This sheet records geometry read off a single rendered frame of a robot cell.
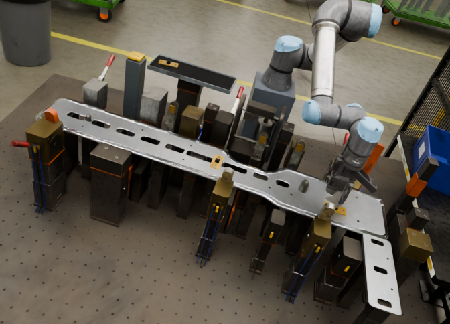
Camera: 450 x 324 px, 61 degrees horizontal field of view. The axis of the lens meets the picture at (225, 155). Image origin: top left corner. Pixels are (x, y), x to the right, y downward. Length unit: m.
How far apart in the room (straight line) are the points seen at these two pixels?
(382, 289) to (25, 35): 3.46
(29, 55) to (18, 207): 2.51
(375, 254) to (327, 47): 0.71
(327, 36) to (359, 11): 0.16
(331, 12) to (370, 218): 0.75
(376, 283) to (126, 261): 0.85
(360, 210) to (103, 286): 0.96
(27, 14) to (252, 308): 3.13
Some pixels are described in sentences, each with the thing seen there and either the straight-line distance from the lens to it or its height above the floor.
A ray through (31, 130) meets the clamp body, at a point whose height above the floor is 1.06.
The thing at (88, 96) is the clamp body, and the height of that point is 1.02.
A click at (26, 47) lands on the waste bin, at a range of 3.99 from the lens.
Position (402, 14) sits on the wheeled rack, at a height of 0.27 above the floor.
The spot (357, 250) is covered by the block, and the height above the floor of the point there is 0.98.
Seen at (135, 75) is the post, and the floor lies 1.08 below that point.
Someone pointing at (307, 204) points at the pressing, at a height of 1.00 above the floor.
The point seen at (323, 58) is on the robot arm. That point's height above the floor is 1.46.
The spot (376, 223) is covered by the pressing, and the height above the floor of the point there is 1.00.
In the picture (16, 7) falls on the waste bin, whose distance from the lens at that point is 3.83.
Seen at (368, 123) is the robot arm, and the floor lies 1.38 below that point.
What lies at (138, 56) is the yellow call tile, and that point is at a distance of 1.74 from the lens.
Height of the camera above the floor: 1.91
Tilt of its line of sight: 37 degrees down
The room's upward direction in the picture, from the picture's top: 16 degrees clockwise
